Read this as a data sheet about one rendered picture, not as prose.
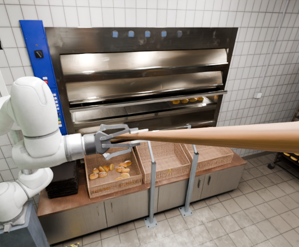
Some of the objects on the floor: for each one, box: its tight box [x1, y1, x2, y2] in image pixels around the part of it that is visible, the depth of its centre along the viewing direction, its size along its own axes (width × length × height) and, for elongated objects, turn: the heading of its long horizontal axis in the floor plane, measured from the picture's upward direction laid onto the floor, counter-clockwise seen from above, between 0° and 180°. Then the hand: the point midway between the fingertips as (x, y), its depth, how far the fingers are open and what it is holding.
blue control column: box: [19, 20, 68, 136], centre depth 282 cm, size 193×16×215 cm, turn 17°
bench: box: [37, 145, 247, 246], centre depth 251 cm, size 56×242×58 cm, turn 107°
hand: (139, 135), depth 75 cm, fingers closed on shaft, 3 cm apart
